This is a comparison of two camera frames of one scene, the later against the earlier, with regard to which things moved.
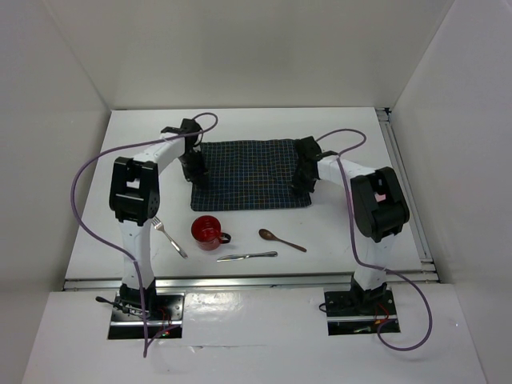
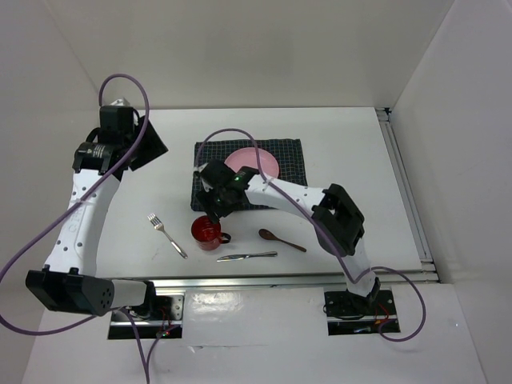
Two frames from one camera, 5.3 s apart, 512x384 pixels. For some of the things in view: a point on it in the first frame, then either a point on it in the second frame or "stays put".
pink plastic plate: (380, 197) → (247, 158)
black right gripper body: (301, 182) → (223, 206)
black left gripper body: (193, 165) → (129, 139)
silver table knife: (239, 257) stays put
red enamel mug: (207, 232) stays put
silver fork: (159, 226) stays put
